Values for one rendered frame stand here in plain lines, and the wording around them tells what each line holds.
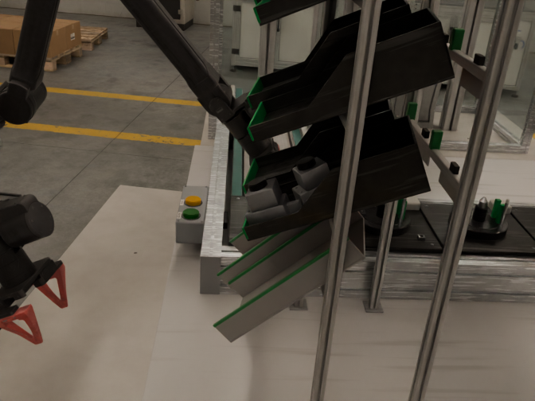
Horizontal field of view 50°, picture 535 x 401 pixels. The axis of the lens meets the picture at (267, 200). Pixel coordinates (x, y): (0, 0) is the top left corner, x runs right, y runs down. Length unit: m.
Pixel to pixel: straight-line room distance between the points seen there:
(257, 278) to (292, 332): 0.21
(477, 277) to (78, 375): 0.88
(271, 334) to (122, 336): 0.30
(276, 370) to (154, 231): 0.60
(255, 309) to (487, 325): 0.61
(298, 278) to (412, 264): 0.48
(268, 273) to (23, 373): 0.48
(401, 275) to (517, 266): 0.26
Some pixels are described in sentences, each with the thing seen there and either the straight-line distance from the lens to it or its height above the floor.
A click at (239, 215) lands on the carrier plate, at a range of 1.41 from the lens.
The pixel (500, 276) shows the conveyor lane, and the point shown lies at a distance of 1.42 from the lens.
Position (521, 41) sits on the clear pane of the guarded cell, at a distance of 2.59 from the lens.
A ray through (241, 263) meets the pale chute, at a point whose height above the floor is 1.05.
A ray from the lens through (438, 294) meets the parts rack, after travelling 0.91.
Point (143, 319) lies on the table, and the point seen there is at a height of 0.86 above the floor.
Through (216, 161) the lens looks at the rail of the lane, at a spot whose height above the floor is 0.96.
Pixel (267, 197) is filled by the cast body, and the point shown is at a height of 1.25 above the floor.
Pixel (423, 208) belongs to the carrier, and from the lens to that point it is 1.56.
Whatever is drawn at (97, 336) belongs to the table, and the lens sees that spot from 1.22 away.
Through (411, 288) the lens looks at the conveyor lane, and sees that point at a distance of 1.37.
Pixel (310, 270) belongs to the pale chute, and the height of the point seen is 1.15.
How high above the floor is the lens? 1.63
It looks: 27 degrees down
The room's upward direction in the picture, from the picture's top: 4 degrees clockwise
